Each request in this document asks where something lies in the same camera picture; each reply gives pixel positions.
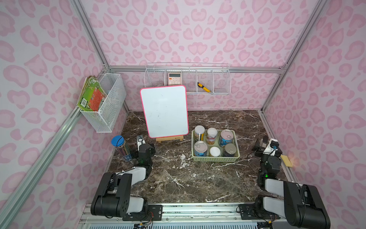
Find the blue lid pencil jar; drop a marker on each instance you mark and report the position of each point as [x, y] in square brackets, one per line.
[121, 147]

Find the white wire wall shelf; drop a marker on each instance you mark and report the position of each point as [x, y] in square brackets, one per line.
[216, 78]

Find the wooden whiteboard stand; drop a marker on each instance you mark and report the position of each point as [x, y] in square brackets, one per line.
[161, 139]

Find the blue tin can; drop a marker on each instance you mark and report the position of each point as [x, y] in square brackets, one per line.
[200, 148]
[226, 137]

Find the pink framed whiteboard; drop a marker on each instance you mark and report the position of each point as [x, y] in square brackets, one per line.
[165, 111]

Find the yellow black utility knife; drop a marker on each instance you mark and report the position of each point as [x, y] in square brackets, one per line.
[203, 87]

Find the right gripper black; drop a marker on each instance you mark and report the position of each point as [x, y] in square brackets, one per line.
[261, 146]

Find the white mesh wall basket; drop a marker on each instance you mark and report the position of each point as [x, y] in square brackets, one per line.
[104, 120]

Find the yellow can white lid spoon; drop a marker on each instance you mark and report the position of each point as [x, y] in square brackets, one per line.
[199, 133]

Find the white pink calculator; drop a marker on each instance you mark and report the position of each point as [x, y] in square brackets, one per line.
[174, 79]

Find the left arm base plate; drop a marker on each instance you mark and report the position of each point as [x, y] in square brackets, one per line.
[153, 212]

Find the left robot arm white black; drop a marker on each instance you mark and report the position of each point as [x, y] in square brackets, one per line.
[113, 196]

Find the dark navy tin can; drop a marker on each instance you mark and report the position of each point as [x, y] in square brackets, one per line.
[230, 150]

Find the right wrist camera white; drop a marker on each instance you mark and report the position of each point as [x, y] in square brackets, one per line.
[272, 148]

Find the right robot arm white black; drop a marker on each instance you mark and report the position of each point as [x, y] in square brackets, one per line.
[300, 204]

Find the red white lidded can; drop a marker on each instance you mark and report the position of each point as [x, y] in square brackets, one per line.
[211, 135]

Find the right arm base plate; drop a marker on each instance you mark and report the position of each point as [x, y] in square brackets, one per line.
[248, 211]

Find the yellow sticky note pad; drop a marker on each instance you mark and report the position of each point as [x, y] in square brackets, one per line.
[286, 161]

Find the small yellow white-lid can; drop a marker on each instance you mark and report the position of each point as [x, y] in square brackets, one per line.
[214, 152]

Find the green red booklet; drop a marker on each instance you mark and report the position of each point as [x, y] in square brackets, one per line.
[92, 96]

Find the green plastic basket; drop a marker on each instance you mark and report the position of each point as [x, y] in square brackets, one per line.
[208, 157]

